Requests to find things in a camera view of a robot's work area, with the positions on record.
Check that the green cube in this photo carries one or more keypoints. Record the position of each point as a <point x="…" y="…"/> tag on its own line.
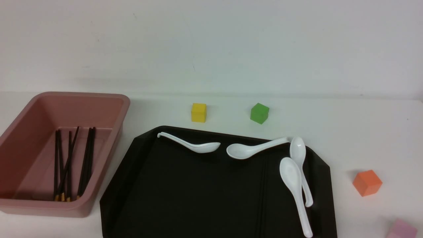
<point x="259" y="113"/>

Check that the black chopstick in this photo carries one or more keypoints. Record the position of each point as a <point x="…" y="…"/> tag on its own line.
<point x="69" y="180"/>
<point x="83" y="167"/>
<point x="88" y="170"/>
<point x="56" y="169"/>
<point x="61" y="168"/>

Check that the black chopstick middle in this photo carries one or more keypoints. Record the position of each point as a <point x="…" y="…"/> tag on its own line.
<point x="69" y="180"/>

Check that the white spoon lower right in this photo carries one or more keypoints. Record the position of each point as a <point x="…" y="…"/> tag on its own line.
<point x="290" y="175"/>

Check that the black chopstick rightmost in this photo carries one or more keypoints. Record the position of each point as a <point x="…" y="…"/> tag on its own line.
<point x="88" y="170"/>

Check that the black chopstick leftmost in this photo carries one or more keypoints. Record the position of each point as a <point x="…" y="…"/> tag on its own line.
<point x="56" y="169"/>

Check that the white spoon centre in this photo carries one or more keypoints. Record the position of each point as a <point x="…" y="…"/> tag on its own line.
<point x="241" y="152"/>

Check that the yellow cube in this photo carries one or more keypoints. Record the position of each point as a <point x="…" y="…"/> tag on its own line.
<point x="199" y="112"/>

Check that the orange cube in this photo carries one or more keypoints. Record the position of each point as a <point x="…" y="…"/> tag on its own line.
<point x="367" y="182"/>

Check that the white spoon far left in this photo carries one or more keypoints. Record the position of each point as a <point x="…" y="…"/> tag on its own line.
<point x="198" y="148"/>

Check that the pink plastic bin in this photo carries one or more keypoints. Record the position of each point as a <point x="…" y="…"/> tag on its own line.
<point x="28" y="149"/>

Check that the pink cube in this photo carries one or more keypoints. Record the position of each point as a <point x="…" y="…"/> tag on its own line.
<point x="401" y="229"/>

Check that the black plastic tray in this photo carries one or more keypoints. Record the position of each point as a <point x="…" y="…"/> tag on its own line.
<point x="162" y="189"/>

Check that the black chopstick slanted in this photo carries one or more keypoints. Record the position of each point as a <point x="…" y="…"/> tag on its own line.
<point x="66" y="166"/>

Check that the white spoon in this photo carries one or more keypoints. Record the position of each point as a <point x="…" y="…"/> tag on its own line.
<point x="241" y="152"/>
<point x="290" y="175"/>
<point x="198" y="148"/>
<point x="298" y="154"/>

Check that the white spoon upper right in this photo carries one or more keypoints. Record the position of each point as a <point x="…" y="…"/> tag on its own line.
<point x="298" y="154"/>

